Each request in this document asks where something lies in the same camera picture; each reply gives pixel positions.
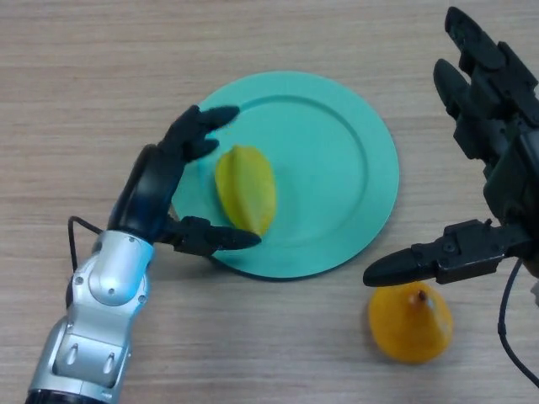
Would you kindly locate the green round plate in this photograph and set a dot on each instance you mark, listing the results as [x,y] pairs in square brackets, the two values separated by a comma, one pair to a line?
[320,177]

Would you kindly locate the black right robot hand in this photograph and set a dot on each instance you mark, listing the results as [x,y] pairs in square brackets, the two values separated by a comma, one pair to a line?
[509,168]

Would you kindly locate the yellow starfruit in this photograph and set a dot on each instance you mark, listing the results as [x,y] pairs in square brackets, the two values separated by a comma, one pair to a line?
[248,189]

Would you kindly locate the orange pear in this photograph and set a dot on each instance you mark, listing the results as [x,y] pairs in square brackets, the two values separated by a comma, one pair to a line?
[408,328]

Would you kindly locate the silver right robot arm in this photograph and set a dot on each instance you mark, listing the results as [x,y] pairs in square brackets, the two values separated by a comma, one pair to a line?
[535,292]

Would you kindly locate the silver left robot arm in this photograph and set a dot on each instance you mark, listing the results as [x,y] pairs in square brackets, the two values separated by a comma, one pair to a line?
[97,311]

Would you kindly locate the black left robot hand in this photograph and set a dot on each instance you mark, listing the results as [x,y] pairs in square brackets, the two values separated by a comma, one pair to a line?
[147,193]

